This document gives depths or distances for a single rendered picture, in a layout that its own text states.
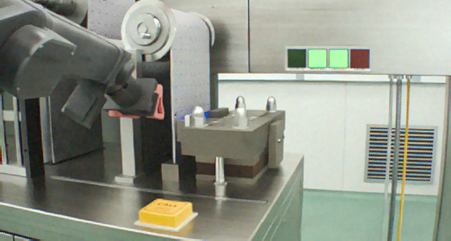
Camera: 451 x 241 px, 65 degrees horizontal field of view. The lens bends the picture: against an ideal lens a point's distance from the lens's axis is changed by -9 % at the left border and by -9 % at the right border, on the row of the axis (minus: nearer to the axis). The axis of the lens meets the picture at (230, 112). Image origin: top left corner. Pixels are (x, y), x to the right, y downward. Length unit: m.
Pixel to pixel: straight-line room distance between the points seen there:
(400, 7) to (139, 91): 0.75
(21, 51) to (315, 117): 3.35
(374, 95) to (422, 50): 2.35
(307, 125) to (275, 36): 2.41
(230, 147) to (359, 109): 2.72
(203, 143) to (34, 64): 0.64
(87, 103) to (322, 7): 0.74
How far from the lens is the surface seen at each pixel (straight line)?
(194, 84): 1.01
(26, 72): 0.22
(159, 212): 0.66
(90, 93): 0.63
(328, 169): 3.58
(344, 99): 3.47
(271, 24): 1.16
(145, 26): 0.91
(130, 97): 0.71
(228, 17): 1.20
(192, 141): 0.85
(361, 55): 1.12
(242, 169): 0.88
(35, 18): 0.24
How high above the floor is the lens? 1.16
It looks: 7 degrees down
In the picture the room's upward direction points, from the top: straight up
